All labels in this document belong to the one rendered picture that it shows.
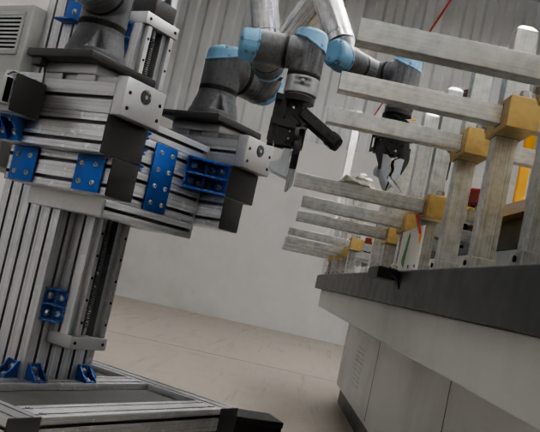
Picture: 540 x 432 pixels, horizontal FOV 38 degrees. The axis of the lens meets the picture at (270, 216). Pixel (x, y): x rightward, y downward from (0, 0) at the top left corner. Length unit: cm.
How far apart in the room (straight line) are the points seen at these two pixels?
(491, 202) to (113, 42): 104
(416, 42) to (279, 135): 75
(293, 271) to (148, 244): 185
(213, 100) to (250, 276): 754
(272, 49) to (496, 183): 67
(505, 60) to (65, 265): 143
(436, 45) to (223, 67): 137
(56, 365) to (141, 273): 773
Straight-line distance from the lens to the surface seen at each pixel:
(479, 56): 101
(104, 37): 193
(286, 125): 170
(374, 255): 251
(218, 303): 978
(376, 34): 100
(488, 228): 128
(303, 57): 174
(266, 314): 974
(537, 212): 104
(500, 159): 130
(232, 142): 218
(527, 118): 124
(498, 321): 100
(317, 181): 171
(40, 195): 210
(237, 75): 233
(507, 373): 106
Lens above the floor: 62
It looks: 4 degrees up
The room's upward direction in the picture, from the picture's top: 12 degrees clockwise
